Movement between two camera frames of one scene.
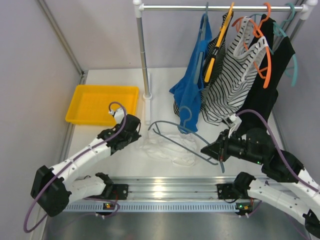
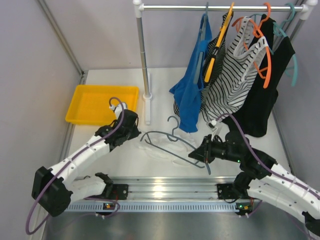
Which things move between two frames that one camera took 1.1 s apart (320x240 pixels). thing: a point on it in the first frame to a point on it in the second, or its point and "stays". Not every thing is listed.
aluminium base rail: [177, 187] stays
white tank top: [180, 148] stays
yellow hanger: [221, 35] stays
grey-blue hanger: [159, 133] to [172, 134]
